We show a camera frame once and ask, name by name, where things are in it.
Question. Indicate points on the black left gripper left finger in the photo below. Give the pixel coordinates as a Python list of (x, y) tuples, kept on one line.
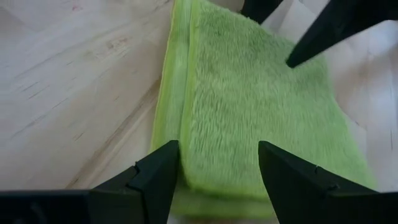
[(93, 207)]

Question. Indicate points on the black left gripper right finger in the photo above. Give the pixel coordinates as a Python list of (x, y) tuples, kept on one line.
[(326, 205)]

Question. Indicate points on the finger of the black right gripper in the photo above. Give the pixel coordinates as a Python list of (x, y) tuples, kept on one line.
[(259, 9), (342, 21)]

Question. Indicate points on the lime green microfiber towel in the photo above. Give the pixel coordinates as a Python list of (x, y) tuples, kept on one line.
[(242, 109)]

